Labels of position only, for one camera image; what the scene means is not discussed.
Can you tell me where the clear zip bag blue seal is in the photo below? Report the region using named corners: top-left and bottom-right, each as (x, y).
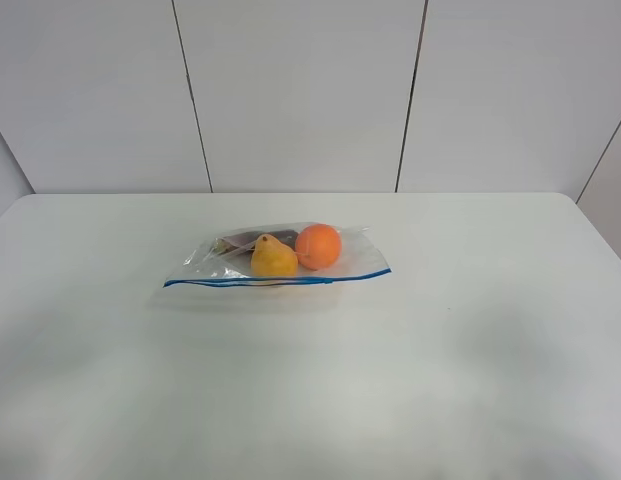
top-left (164, 222), bottom-right (391, 288)

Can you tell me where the orange fruit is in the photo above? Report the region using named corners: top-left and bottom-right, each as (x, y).
top-left (295, 224), bottom-right (342, 270)

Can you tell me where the yellow pear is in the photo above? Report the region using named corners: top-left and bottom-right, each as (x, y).
top-left (251, 234), bottom-right (298, 277)

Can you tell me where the dark purple eggplant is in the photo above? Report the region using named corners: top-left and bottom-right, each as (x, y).
top-left (218, 229), bottom-right (298, 253)

